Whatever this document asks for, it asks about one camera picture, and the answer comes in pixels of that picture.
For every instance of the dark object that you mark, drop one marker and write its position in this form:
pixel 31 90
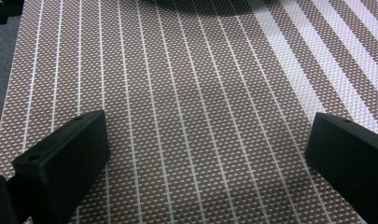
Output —
pixel 3 9

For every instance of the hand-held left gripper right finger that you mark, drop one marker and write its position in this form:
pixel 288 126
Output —
pixel 351 161

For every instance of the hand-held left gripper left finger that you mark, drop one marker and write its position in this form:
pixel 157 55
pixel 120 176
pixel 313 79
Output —
pixel 62 161

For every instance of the brown white striped woven placemat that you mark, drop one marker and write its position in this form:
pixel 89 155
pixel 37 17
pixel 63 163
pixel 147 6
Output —
pixel 193 93

